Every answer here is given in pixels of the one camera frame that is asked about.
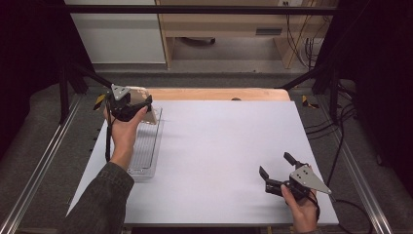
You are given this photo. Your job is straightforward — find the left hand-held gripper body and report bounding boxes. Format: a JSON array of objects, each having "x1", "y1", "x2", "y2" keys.
[{"x1": 106, "y1": 83, "x2": 144, "y2": 123}]

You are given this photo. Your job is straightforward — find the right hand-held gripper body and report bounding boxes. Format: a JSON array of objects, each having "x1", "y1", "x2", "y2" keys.
[{"x1": 265, "y1": 160, "x2": 333, "y2": 202}]

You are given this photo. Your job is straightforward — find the beige and orange phone case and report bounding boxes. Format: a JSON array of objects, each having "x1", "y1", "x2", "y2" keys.
[{"x1": 126, "y1": 85, "x2": 160, "y2": 126}]

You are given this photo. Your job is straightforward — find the clear plastic tray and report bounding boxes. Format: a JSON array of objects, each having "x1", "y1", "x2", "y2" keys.
[{"x1": 126, "y1": 106, "x2": 165, "y2": 180}]

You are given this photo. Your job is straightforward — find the person's right hand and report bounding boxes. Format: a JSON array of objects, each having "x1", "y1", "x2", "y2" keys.
[{"x1": 280, "y1": 165, "x2": 321, "y2": 234}]

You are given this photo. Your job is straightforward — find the person's left hand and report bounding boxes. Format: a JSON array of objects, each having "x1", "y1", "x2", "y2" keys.
[{"x1": 102, "y1": 104, "x2": 149, "y2": 171}]

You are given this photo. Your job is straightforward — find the yellow and black tape strip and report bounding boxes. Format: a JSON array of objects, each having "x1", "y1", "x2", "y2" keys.
[
  {"x1": 93, "y1": 94, "x2": 107, "y2": 111},
  {"x1": 301, "y1": 95, "x2": 319, "y2": 109}
]

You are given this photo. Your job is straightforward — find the white table cover sheet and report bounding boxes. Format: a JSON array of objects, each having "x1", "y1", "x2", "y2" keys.
[{"x1": 65, "y1": 99, "x2": 340, "y2": 227}]

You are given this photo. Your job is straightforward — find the black metal stand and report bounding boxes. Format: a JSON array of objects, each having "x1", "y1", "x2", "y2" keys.
[
  {"x1": 278, "y1": 63, "x2": 343, "y2": 122},
  {"x1": 57, "y1": 60, "x2": 115, "y2": 125}
]

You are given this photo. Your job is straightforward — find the wooden table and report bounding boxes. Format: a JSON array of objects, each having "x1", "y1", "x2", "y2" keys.
[{"x1": 142, "y1": 87, "x2": 291, "y2": 102}]

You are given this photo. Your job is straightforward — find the white cabinet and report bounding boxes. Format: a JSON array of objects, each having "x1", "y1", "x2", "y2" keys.
[{"x1": 63, "y1": 0, "x2": 167, "y2": 64}]

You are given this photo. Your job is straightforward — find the dark curtain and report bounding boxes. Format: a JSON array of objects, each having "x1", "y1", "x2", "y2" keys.
[
  {"x1": 316, "y1": 0, "x2": 413, "y2": 191},
  {"x1": 0, "y1": 0, "x2": 95, "y2": 160}
]

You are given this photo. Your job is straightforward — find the light wooden desk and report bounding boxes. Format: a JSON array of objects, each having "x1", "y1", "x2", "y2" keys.
[{"x1": 155, "y1": 0, "x2": 339, "y2": 70}]

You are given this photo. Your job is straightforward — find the right hand-held gripper cable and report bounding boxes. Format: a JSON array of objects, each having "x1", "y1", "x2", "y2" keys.
[{"x1": 307, "y1": 188, "x2": 321, "y2": 223}]

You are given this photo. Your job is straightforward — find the hand-held gripper cable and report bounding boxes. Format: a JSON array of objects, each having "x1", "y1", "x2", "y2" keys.
[
  {"x1": 104, "y1": 97, "x2": 112, "y2": 164},
  {"x1": 307, "y1": 188, "x2": 321, "y2": 223}
]

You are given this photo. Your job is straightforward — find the left hand-held gripper cable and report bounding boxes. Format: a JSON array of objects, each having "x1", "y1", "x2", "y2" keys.
[{"x1": 104, "y1": 97, "x2": 112, "y2": 164}]

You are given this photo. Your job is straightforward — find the black floor cables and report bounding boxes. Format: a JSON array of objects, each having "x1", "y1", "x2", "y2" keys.
[{"x1": 304, "y1": 82, "x2": 375, "y2": 234}]

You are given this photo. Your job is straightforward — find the aluminium frame rail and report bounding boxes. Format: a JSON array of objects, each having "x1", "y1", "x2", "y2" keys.
[
  {"x1": 311, "y1": 94, "x2": 394, "y2": 234},
  {"x1": 0, "y1": 93, "x2": 83, "y2": 234}
]

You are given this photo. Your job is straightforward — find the black horizontal frame bar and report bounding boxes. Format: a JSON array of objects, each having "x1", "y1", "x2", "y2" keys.
[{"x1": 63, "y1": 4, "x2": 339, "y2": 16}]

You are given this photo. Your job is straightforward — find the bundle of hanging cables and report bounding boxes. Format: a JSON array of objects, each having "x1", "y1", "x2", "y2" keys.
[{"x1": 284, "y1": 13, "x2": 329, "y2": 70}]

